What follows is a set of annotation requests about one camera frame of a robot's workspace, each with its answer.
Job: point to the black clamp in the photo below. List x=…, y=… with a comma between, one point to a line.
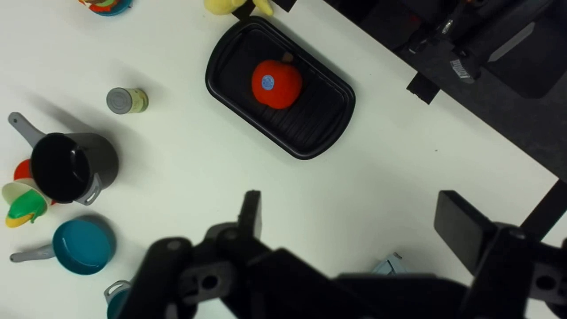
x=423, y=88
x=246, y=9

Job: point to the red apple plushie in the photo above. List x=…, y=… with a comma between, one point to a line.
x=279, y=86

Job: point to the light blue toy piece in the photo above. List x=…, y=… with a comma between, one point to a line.
x=390, y=265

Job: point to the small toy tin can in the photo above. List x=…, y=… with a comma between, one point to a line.
x=126, y=101

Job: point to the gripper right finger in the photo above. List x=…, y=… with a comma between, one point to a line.
x=500, y=266

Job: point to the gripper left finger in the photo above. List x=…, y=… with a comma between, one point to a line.
x=159, y=274

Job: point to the colourful toy in teal bowl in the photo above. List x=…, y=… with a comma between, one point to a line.
x=106, y=5

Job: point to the red toy tomato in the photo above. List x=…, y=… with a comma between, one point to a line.
x=23, y=172

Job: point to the yellow plushie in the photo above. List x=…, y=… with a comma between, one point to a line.
x=221, y=5

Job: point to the black plastic tray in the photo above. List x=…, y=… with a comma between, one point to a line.
x=319, y=119

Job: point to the cream cup with green toy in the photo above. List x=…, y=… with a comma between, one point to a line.
x=24, y=204

